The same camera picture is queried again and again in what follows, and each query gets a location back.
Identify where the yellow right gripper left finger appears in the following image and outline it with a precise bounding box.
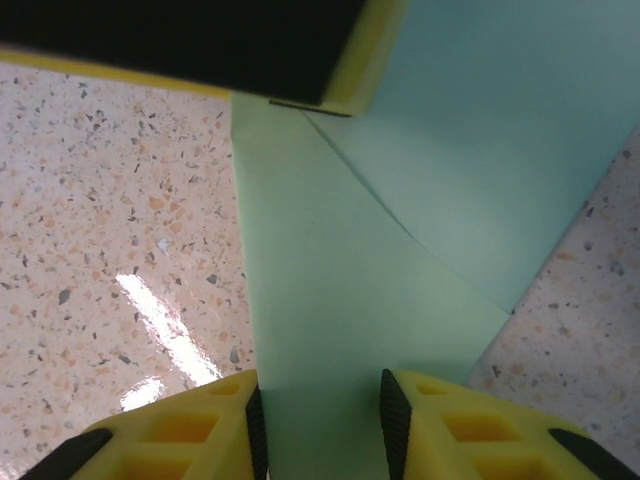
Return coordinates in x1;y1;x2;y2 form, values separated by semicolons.
19;369;271;480

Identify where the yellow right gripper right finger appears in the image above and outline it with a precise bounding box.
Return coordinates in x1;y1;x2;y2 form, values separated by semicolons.
380;368;640;480

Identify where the light green paper sheet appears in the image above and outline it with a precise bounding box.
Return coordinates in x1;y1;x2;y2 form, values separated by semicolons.
230;0;640;391

